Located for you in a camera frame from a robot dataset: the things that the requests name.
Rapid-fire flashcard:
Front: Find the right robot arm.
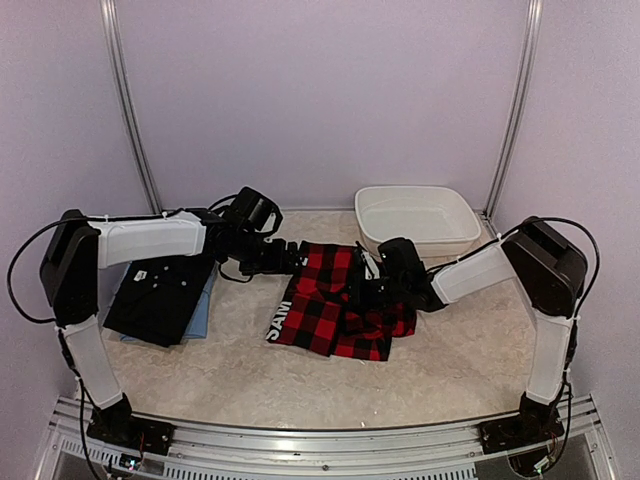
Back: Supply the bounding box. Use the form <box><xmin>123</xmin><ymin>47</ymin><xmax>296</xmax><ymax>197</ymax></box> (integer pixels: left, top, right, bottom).
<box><xmin>348</xmin><ymin>217</ymin><xmax>589</xmax><ymax>444</ymax></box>

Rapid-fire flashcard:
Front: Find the white plastic tub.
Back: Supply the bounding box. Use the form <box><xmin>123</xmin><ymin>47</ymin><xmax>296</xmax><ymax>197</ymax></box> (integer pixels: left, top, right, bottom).
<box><xmin>354</xmin><ymin>186</ymin><xmax>482</xmax><ymax>259</ymax></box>

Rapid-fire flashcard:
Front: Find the red black plaid shirt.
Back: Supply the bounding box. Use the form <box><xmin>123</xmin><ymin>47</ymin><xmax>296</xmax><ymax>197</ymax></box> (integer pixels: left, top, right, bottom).
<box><xmin>265</xmin><ymin>241</ymin><xmax>417</xmax><ymax>361</ymax></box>

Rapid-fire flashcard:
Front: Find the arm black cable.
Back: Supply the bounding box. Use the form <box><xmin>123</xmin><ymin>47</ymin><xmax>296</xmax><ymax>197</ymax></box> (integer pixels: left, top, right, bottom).
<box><xmin>424</xmin><ymin>215</ymin><xmax>601</xmax><ymax>321</ymax></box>
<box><xmin>7</xmin><ymin>193</ymin><xmax>284</xmax><ymax>324</ymax></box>

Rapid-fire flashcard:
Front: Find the right aluminium frame post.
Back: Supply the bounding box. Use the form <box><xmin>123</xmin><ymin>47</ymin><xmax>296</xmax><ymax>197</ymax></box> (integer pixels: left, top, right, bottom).
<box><xmin>483</xmin><ymin>0</ymin><xmax>544</xmax><ymax>222</ymax></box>

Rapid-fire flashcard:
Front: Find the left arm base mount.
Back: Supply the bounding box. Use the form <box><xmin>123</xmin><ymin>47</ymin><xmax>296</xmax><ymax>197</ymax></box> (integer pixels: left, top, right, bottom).
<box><xmin>87</xmin><ymin>415</ymin><xmax>176</xmax><ymax>456</ymax></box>

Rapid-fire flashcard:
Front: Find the black folded shirt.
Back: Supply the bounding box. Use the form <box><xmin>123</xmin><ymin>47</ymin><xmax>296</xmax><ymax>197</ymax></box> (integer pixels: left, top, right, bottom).
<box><xmin>103</xmin><ymin>256</ymin><xmax>216</xmax><ymax>345</ymax></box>

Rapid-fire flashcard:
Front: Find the left aluminium frame post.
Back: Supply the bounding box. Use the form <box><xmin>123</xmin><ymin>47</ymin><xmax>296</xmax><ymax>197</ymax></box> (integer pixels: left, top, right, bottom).
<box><xmin>99</xmin><ymin>0</ymin><xmax>162</xmax><ymax>213</ymax></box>

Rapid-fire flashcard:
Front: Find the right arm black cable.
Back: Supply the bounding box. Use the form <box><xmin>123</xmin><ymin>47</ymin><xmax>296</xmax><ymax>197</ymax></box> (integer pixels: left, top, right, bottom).
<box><xmin>424</xmin><ymin>215</ymin><xmax>601</xmax><ymax>321</ymax></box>

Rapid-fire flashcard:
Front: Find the front aluminium rail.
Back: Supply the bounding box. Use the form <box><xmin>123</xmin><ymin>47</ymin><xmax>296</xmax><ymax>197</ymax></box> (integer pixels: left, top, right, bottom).
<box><xmin>34</xmin><ymin>397</ymin><xmax>619</xmax><ymax>479</ymax></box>

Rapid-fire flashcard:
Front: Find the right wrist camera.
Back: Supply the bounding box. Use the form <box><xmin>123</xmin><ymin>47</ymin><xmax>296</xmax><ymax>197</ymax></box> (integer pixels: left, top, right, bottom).
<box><xmin>355</xmin><ymin>241</ymin><xmax>381</xmax><ymax>281</ymax></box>

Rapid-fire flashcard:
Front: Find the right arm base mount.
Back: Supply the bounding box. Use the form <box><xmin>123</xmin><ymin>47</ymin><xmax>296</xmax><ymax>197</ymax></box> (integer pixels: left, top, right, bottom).
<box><xmin>478</xmin><ymin>413</ymin><xmax>565</xmax><ymax>454</ymax></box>

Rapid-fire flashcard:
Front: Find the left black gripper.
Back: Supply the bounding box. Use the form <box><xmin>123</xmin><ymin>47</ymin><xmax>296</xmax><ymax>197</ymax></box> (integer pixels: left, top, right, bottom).
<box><xmin>232</xmin><ymin>230</ymin><xmax>302</xmax><ymax>275</ymax></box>

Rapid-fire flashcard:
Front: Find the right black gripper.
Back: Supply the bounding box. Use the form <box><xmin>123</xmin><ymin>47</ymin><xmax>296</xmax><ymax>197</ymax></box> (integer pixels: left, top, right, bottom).
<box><xmin>331</xmin><ymin>273</ymin><xmax>407</xmax><ymax>312</ymax></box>

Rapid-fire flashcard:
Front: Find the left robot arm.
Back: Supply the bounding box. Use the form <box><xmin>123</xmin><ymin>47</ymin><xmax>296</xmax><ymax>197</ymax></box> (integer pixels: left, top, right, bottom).
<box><xmin>40</xmin><ymin>187</ymin><xmax>301</xmax><ymax>445</ymax></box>

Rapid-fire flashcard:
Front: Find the aluminium frame post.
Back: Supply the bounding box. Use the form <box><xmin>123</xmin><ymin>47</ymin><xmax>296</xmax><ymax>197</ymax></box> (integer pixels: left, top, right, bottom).
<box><xmin>483</xmin><ymin>0</ymin><xmax>544</xmax><ymax>222</ymax></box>
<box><xmin>99</xmin><ymin>0</ymin><xmax>162</xmax><ymax>213</ymax></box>

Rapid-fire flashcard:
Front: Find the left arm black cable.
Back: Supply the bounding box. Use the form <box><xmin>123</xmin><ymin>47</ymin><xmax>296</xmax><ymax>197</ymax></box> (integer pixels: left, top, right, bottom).
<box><xmin>7</xmin><ymin>193</ymin><xmax>284</xmax><ymax>324</ymax></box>

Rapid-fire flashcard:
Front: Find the light blue folded shirt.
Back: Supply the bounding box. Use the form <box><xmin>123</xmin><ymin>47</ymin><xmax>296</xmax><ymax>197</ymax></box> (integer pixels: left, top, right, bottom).
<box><xmin>120</xmin><ymin>271</ymin><xmax>217</xmax><ymax>348</ymax></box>

